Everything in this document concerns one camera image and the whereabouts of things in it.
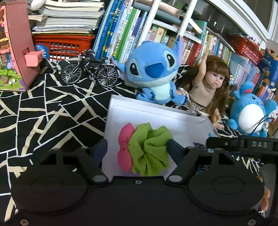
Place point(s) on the blue cardboard box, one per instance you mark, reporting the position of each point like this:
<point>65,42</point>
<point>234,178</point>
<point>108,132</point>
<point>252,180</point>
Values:
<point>268,66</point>

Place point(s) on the green scrunchie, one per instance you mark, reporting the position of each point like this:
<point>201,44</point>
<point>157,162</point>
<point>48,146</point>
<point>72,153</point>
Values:
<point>148,149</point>

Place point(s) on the black white patterned cloth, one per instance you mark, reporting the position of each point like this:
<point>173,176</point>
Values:
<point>42,182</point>

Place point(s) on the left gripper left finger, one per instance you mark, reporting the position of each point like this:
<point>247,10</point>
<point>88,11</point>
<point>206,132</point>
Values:
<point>90,159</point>

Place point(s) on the brown haired baby doll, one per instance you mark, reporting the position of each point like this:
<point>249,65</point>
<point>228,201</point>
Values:
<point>206,88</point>

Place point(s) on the white ladder frame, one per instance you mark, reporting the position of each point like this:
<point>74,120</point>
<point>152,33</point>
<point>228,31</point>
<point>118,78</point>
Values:
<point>169,17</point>

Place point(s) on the orange plastic crate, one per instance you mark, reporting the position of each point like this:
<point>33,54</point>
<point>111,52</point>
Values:
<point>62,46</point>

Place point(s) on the pink triangular dollhouse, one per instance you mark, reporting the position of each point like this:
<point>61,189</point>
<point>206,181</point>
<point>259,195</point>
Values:
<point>20,62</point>

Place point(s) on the pink white plush toy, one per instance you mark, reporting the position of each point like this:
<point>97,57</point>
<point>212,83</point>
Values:
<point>35,5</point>

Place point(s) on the row of upright books right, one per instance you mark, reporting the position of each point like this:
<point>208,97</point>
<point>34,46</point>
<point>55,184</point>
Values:
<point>241,68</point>

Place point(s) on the row of upright books left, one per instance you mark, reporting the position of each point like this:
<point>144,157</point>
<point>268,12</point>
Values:
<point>121,29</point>

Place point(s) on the row of upright books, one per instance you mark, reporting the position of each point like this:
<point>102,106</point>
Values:
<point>241,68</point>
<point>121,29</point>

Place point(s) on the stack of white books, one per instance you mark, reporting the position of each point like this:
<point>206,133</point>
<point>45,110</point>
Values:
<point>67,17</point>

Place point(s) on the navy floral fabric scrunchie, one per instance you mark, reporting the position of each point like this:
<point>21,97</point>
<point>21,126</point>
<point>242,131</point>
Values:
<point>202,147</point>

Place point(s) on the Doraemon plush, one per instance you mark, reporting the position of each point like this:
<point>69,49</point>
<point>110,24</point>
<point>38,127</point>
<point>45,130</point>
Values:
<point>271,112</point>

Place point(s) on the blue Stitch plush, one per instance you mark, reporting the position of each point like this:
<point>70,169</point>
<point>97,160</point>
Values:
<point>152,67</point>

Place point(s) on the miniature black bicycle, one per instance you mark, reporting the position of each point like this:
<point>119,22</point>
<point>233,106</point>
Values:
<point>97,70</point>

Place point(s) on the red plastic basket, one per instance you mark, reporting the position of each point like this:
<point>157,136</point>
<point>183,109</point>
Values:
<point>246,48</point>

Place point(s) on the blue round plush white belly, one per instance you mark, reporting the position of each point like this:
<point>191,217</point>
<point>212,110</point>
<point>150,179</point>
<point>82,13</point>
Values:
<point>247,113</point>

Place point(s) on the white shallow box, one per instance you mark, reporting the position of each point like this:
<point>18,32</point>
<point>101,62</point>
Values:
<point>187,128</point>

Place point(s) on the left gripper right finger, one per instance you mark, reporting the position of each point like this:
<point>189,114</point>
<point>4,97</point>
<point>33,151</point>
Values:
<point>185,159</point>

